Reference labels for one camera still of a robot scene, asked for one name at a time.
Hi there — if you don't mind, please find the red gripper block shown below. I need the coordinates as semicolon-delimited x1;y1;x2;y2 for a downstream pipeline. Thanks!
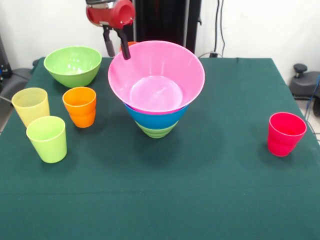
86;0;137;61

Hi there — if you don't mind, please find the large pink plastic bowl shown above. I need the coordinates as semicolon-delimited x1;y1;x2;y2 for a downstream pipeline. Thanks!
107;40;206;116

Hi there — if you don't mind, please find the large green plastic bowl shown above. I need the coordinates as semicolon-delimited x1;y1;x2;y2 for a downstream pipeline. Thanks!
43;45;103;89

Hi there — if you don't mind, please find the blue plastic bowl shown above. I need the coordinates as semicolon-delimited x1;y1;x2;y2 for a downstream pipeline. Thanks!
123;102;190;130

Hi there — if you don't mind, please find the small green plastic bowl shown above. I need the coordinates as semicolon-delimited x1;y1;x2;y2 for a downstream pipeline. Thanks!
134;120;179;139

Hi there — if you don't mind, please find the red-orange plastic cup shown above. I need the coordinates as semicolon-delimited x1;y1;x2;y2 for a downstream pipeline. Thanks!
119;41;138;52

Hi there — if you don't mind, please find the orange plastic cup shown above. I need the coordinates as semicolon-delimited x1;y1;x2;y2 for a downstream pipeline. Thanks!
62;86;97;129

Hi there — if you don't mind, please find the yellow plastic cup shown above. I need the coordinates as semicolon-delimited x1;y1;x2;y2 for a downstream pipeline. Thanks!
11;87;50;128

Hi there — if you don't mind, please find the grey rounded base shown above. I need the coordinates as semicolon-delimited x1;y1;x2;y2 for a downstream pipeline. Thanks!
0;67;32;101

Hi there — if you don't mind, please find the black equipment box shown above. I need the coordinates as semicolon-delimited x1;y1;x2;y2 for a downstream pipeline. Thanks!
0;34;12;78

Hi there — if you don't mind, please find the light green plastic cup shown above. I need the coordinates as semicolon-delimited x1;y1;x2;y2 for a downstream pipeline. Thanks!
26;115;68;164

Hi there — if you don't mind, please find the dark green tablecloth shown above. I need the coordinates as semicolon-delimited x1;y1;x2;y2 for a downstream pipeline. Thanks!
0;56;320;240

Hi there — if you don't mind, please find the grey base with black knob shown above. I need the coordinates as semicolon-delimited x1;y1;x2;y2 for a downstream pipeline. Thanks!
289;63;320;101

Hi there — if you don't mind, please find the magenta plastic cup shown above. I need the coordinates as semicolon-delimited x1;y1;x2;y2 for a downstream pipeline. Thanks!
267;112;308;158

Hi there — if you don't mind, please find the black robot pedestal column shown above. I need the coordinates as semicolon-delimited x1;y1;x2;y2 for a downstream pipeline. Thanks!
115;0;203;55

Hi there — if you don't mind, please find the grey wall socket plug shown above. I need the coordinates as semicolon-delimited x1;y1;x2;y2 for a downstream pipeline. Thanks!
199;51;224;58

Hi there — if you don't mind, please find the black wall cable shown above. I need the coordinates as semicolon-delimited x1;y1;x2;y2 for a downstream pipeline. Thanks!
215;0;226;57

